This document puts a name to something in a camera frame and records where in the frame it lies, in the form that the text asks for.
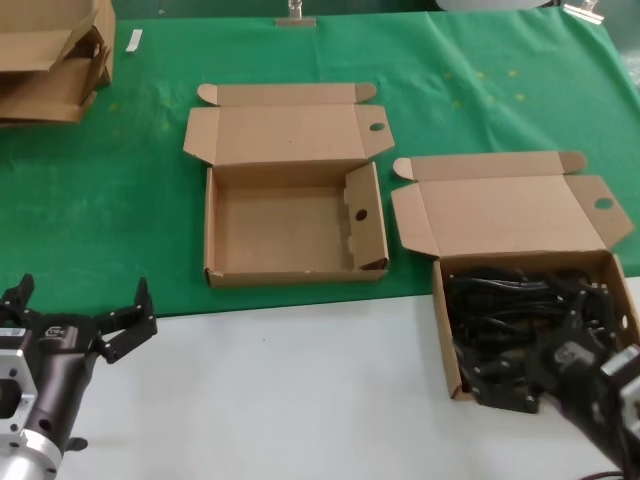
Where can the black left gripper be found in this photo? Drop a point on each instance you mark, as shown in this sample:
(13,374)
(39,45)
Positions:
(60,360)

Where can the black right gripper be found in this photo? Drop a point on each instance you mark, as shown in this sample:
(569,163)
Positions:
(575,370)

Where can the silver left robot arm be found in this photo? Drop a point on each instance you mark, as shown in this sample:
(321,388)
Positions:
(25,460)

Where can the open cardboard box without divider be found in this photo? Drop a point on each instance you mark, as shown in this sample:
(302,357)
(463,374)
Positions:
(500,210)

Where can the large brown cardboard box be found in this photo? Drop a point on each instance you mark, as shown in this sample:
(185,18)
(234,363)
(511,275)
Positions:
(45,100)

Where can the open cardboard box with divider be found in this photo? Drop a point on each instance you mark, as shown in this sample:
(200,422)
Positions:
(280,130)

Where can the flattened brown cardboard box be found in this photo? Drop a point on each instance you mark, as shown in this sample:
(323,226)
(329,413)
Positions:
(45,20)

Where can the green table cloth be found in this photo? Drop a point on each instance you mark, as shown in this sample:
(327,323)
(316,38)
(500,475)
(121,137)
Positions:
(100,200)

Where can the small white label strip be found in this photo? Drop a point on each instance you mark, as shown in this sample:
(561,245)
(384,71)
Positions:
(133,40)

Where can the silver metal table clip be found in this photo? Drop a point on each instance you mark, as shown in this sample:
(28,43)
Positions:
(295,20)

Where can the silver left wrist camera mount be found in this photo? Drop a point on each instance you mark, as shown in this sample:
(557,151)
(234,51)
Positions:
(15,370)

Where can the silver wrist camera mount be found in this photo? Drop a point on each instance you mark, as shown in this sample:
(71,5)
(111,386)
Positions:
(630,390)
(15,370)

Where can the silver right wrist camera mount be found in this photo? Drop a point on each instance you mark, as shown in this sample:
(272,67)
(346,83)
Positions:
(630,390)

